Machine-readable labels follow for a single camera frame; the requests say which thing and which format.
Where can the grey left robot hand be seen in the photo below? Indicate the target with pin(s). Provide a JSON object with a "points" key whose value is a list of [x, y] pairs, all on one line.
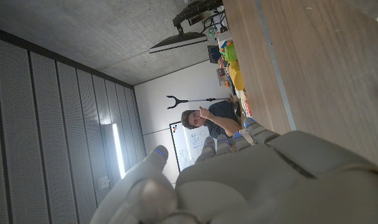
{"points": [[269, 180]]}

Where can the black reacher grabber tool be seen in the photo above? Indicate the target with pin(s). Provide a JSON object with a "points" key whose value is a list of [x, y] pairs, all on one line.
{"points": [[191, 100]]}

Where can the orange snack packet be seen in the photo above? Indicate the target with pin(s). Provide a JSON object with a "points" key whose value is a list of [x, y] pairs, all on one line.
{"points": [[246, 105]]}

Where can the black computer mouse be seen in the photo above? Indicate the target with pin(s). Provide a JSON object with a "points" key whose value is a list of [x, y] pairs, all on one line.
{"points": [[237, 109]]}

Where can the seated person dark shirt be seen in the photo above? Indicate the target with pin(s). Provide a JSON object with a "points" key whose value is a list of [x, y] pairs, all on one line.
{"points": [[221, 116]]}

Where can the yellow plastic block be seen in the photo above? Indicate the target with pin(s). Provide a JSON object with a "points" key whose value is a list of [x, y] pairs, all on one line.
{"points": [[237, 76]]}

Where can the printed tin can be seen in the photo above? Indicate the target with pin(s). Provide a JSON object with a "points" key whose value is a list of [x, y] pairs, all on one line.
{"points": [[222, 76]]}

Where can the green cube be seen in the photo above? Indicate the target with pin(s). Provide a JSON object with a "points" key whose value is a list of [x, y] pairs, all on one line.
{"points": [[230, 53]]}

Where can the dark blue cup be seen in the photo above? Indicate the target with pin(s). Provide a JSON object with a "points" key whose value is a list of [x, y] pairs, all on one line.
{"points": [[214, 53]]}

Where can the multicolour puzzle cube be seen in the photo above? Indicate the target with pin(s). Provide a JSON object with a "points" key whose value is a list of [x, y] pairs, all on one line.
{"points": [[223, 46]]}

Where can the large white cube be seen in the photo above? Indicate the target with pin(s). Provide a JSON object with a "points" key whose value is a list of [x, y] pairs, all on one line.
{"points": [[223, 36]]}

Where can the bright ceiling light strip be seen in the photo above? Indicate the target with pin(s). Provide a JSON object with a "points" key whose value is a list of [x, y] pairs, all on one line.
{"points": [[118, 149]]}

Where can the green round object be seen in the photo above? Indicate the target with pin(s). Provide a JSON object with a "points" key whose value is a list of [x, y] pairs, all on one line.
{"points": [[212, 31]]}

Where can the black computer monitor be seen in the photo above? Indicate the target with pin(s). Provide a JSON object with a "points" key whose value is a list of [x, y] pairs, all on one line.
{"points": [[179, 42]]}

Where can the white whiteboard black frame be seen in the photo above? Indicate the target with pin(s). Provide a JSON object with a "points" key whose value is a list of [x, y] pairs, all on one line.
{"points": [[188, 143]]}

